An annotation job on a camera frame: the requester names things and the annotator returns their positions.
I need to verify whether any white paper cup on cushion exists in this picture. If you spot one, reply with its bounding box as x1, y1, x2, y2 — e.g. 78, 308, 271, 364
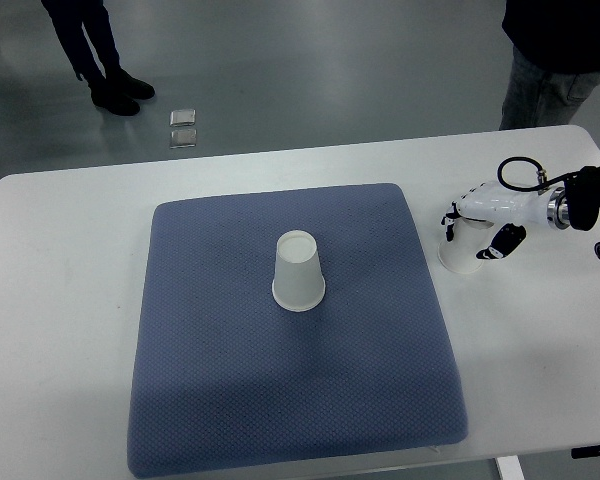
272, 230, 326, 312

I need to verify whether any upper floor socket plate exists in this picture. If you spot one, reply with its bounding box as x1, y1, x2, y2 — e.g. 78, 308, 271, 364
170, 108, 196, 127

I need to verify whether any blue quilted cushion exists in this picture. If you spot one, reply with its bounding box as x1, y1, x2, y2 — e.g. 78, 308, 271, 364
127, 183, 468, 478

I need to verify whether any white paper cup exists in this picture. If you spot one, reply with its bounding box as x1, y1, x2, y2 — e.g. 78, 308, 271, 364
272, 230, 326, 312
437, 218, 494, 274

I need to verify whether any white table leg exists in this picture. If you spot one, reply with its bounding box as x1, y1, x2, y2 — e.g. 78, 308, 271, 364
495, 456, 525, 480

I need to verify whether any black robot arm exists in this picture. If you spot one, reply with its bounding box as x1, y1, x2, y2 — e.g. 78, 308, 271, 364
564, 166, 600, 260

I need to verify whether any person in grey jeans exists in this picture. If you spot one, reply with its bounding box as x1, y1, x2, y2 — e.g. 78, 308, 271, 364
500, 1, 600, 130

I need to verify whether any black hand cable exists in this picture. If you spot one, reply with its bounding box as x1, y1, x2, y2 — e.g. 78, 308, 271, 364
496, 157, 581, 195

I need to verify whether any person in dark trousers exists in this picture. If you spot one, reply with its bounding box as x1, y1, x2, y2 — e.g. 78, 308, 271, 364
42, 0, 155, 117

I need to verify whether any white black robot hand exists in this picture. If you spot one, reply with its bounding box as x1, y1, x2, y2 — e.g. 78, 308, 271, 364
441, 181, 570, 260

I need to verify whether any black table control panel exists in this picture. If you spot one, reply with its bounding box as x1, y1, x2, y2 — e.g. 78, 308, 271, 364
571, 445, 600, 460

